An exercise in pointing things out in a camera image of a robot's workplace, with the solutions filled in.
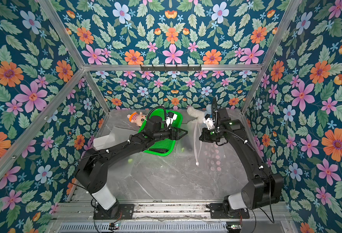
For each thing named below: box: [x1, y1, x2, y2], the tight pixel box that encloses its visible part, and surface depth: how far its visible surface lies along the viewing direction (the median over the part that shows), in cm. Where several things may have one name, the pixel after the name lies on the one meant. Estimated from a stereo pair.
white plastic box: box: [92, 132, 114, 151], surface depth 98 cm
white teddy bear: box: [186, 105, 206, 123], surface depth 109 cm
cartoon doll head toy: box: [127, 111, 147, 128], surface depth 109 cm
